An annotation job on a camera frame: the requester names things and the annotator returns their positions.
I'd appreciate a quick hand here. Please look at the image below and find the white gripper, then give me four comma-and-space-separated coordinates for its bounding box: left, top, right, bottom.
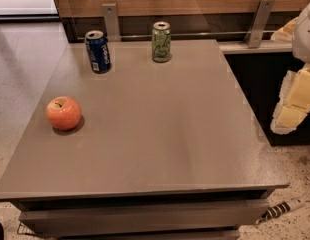
270, 2, 310, 135

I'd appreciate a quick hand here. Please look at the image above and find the left metal bracket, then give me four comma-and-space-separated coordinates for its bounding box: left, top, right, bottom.
102, 3, 121, 42

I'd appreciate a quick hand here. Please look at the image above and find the blue pepsi can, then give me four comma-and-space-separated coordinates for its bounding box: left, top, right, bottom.
85, 30, 111, 74

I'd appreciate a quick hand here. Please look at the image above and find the right metal bracket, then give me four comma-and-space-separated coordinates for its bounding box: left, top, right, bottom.
244, 0, 275, 48

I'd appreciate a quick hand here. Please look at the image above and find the metal bracket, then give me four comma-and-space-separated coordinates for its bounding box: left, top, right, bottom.
244, 0, 275, 48
102, 3, 121, 42

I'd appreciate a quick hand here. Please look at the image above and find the grey table drawer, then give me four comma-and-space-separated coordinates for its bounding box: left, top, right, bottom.
19, 199, 268, 237

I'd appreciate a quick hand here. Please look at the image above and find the white black power strip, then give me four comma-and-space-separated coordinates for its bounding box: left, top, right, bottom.
255, 198, 306, 225

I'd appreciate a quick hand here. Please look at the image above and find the red orange apple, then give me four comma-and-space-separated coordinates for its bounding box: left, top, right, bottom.
45, 96, 82, 131

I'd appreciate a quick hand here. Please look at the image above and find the green soda can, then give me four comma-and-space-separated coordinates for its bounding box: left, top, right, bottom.
152, 21, 171, 62

